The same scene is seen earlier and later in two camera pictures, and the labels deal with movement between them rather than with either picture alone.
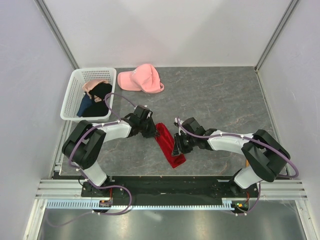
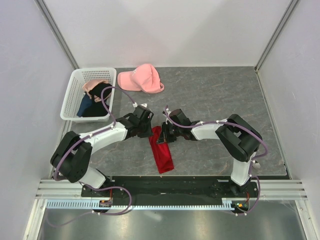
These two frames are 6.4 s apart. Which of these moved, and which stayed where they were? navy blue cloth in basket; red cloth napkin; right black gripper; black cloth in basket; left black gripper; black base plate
Moved: red cloth napkin; right black gripper
Stayed: left black gripper; navy blue cloth in basket; black base plate; black cloth in basket
